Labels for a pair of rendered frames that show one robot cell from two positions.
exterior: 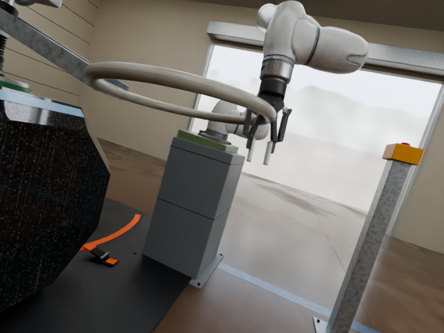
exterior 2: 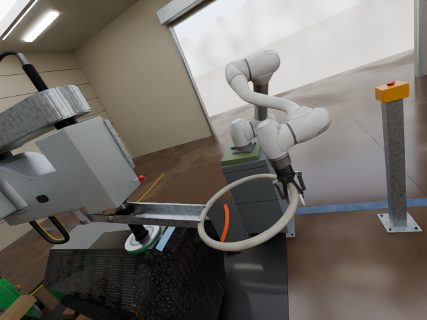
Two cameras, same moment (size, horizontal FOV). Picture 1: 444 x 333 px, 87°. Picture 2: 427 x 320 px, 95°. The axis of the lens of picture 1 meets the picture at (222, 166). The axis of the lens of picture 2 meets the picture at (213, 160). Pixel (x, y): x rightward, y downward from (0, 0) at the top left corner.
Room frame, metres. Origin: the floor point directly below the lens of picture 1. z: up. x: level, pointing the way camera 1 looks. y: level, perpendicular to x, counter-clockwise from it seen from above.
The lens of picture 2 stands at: (-0.12, 0.01, 1.48)
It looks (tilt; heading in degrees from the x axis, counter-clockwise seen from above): 20 degrees down; 13
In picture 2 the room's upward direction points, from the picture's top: 23 degrees counter-clockwise
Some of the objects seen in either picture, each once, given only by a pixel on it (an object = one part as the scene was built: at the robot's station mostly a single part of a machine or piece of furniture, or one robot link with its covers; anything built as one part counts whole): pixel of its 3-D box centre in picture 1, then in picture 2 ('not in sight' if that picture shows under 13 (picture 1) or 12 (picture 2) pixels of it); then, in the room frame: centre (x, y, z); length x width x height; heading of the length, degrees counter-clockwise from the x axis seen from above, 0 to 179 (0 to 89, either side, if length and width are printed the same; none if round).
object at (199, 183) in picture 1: (196, 203); (258, 188); (1.57, 0.10, 0.40); 0.50 x 0.50 x 0.80; 75
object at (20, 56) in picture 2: not in sight; (33, 75); (0.73, 0.79, 1.78); 0.04 x 0.04 x 0.17
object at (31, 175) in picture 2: not in sight; (51, 185); (0.79, 1.17, 1.30); 0.74 x 0.23 x 0.49; 83
